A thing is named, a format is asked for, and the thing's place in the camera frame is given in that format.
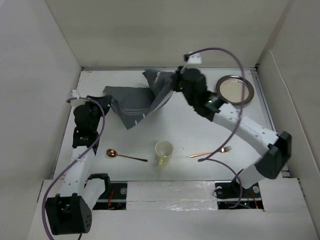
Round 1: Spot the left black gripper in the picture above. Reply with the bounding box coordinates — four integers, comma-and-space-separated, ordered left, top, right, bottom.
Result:
82, 94, 111, 132

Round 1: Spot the grey cloth placemat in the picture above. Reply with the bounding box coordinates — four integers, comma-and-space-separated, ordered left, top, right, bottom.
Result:
103, 69, 174, 130

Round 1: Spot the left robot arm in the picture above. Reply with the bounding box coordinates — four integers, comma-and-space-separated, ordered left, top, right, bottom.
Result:
41, 95, 112, 240

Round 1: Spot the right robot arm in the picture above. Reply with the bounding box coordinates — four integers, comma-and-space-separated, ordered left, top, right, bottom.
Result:
172, 66, 292, 197

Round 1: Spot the round metal plate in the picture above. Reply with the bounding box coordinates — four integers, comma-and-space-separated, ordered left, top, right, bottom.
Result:
215, 75, 255, 106

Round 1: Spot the copper spoon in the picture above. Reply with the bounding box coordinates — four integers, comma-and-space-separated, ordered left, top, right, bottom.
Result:
106, 149, 148, 162

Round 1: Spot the yellow mug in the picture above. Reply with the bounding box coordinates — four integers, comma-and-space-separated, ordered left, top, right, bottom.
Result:
154, 140, 174, 167

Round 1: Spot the copper fork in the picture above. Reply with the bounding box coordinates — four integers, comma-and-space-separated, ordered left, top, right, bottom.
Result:
189, 145, 233, 159

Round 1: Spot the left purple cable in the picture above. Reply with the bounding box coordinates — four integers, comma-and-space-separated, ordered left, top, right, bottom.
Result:
41, 97, 106, 240

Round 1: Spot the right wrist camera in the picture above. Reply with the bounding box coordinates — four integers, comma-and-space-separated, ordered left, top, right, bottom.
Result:
183, 52, 202, 66

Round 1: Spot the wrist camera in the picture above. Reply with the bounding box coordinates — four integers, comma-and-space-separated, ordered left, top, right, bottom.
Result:
66, 89, 86, 108
183, 52, 202, 66

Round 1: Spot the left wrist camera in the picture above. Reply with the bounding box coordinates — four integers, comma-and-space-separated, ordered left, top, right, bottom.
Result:
66, 89, 86, 108

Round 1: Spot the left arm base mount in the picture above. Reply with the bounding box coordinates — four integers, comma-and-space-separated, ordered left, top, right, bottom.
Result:
88, 173, 128, 210

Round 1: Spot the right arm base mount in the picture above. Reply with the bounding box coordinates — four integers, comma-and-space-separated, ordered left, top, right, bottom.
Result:
212, 169, 265, 210

